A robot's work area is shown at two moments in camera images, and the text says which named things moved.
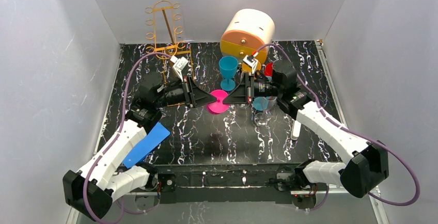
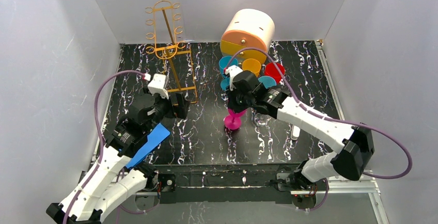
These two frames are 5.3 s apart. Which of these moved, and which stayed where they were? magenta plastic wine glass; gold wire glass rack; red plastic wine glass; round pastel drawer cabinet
Moved: magenta plastic wine glass
Stayed: red plastic wine glass; gold wire glass rack; round pastel drawer cabinet
